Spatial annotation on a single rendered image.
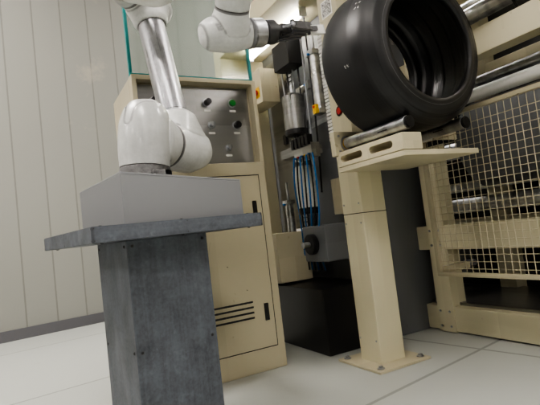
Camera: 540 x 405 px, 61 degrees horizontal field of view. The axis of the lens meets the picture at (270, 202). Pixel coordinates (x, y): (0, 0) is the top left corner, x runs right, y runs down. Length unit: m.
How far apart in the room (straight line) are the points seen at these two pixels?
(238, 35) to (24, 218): 2.93
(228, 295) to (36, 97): 2.77
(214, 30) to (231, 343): 1.22
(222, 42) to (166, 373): 0.95
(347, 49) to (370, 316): 1.04
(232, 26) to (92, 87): 3.09
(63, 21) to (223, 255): 3.08
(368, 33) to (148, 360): 1.21
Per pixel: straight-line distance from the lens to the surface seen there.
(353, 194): 1.95
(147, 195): 1.26
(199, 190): 1.33
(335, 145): 1.85
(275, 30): 1.52
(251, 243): 2.00
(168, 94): 1.71
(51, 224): 4.07
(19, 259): 4.02
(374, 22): 1.65
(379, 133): 1.71
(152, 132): 1.45
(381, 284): 1.97
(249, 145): 2.11
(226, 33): 1.41
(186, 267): 1.39
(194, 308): 1.40
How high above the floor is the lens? 0.59
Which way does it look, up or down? 3 degrees up
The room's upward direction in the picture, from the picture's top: 7 degrees counter-clockwise
